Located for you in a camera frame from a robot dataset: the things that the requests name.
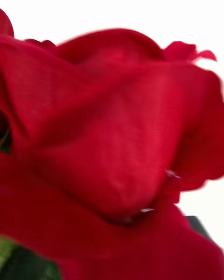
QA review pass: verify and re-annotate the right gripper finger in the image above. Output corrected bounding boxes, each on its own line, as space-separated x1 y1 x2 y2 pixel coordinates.
185 215 217 244

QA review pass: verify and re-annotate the red artificial rose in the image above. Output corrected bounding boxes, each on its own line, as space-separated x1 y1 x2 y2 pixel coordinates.
0 8 224 280

